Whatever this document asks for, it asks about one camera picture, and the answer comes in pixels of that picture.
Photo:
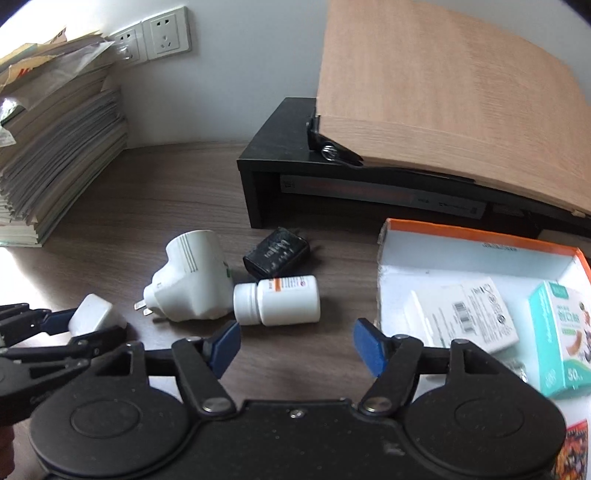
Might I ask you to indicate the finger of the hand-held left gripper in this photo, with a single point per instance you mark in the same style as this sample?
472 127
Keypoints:
57 321
92 344

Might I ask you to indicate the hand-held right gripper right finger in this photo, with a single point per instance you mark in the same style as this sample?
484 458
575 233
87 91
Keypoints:
369 346

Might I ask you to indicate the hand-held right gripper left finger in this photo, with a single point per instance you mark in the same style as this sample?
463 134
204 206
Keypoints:
226 345

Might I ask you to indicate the white square charger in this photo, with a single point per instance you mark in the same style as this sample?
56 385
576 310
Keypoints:
94 314

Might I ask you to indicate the white pill bottle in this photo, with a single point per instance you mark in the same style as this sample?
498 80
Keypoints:
286 302

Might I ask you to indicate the large white plug adapter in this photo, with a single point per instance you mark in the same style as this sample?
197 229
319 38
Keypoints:
194 277

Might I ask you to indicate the orange cardboard box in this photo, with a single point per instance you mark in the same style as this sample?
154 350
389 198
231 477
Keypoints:
415 263

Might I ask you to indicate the black power adapter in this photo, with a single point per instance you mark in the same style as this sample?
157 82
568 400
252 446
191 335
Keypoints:
277 254

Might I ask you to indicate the clear plastic packet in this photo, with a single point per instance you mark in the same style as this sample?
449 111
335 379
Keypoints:
517 371

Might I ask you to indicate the playing card box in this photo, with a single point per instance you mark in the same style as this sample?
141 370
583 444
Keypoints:
577 454

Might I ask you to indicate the white barcode box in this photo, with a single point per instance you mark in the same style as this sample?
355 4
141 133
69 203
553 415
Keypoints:
461 314

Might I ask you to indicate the stack of books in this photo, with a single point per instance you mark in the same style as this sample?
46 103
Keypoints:
55 152

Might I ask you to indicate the teal bandage box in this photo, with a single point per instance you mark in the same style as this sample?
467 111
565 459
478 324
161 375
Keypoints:
558 341

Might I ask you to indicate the black metal board clip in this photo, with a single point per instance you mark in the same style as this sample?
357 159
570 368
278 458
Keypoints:
330 147

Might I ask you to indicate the black monitor riser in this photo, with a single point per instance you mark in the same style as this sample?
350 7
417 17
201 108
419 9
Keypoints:
277 143

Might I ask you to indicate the wooden drawing board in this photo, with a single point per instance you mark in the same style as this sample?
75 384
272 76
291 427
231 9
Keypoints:
452 92

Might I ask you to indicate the white wall socket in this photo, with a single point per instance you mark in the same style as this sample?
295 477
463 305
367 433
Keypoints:
165 33
127 45

